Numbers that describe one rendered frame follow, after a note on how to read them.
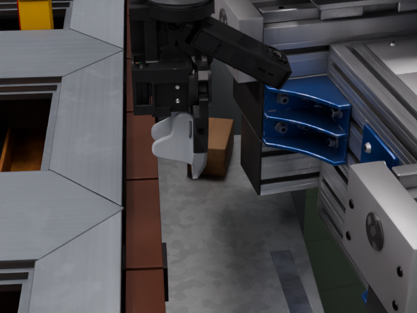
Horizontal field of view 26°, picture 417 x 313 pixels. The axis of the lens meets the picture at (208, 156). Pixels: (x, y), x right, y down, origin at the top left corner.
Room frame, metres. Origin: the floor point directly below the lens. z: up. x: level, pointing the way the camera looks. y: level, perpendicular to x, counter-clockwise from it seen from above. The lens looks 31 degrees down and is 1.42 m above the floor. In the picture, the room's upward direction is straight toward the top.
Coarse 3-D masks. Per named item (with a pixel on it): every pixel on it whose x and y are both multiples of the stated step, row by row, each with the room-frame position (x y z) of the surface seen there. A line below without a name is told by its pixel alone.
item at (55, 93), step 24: (0, 0) 1.53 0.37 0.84; (72, 0) 1.54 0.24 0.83; (0, 96) 1.18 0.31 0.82; (24, 96) 1.19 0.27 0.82; (48, 96) 1.19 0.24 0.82; (48, 120) 1.10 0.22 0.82; (48, 144) 1.02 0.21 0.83; (0, 264) 0.76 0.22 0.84; (24, 264) 0.76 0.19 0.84; (0, 288) 0.74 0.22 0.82; (24, 288) 0.74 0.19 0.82; (24, 312) 0.69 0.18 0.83; (120, 312) 0.68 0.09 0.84
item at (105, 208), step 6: (102, 198) 0.88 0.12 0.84; (102, 204) 0.86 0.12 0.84; (108, 204) 0.86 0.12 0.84; (114, 204) 0.86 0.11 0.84; (102, 210) 0.85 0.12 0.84; (108, 210) 0.85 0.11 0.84; (114, 210) 0.85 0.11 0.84; (120, 210) 0.85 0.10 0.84; (102, 216) 0.84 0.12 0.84; (108, 216) 0.84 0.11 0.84
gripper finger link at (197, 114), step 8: (200, 88) 0.83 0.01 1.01; (200, 96) 0.82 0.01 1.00; (200, 104) 0.82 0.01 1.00; (192, 112) 0.83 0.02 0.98; (200, 112) 0.82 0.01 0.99; (200, 120) 0.81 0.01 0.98; (200, 128) 0.82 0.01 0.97; (200, 136) 0.82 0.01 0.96; (200, 144) 0.83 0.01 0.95; (200, 152) 0.83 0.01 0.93
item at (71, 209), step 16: (48, 192) 0.89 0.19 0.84; (64, 192) 0.89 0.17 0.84; (80, 192) 0.89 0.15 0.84; (48, 208) 0.86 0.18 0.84; (64, 208) 0.86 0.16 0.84; (80, 208) 0.86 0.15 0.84; (96, 208) 0.86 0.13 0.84; (48, 224) 0.83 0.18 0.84; (64, 224) 0.83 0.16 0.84; (80, 224) 0.83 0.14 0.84; (48, 240) 0.79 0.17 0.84; (64, 240) 0.79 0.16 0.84
